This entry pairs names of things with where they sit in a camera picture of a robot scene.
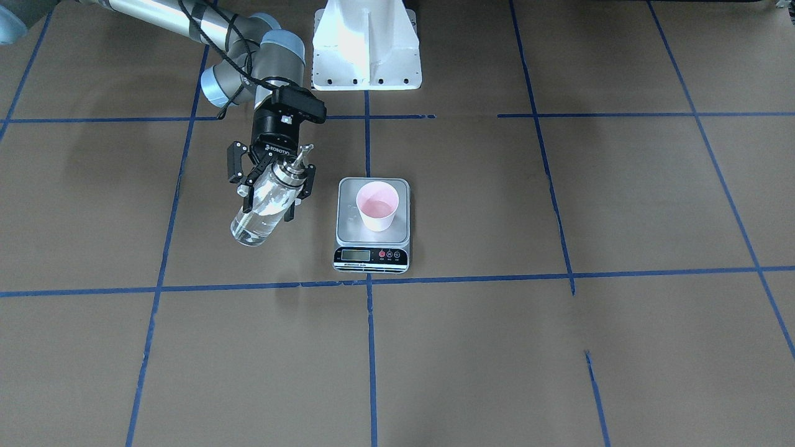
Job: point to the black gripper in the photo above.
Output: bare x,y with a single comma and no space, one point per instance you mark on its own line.
271,134

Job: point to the clear glass sauce bottle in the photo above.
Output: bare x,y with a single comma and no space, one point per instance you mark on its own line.
275,191

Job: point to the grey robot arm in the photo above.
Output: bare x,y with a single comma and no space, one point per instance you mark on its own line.
263,65

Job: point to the silver digital kitchen scale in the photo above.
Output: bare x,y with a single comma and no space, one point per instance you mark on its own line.
361,250

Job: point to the brown paper table cover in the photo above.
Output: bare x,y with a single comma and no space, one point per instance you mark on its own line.
601,245

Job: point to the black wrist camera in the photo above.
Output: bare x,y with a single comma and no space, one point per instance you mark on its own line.
298,102

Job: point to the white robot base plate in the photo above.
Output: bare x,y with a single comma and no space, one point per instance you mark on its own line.
366,46

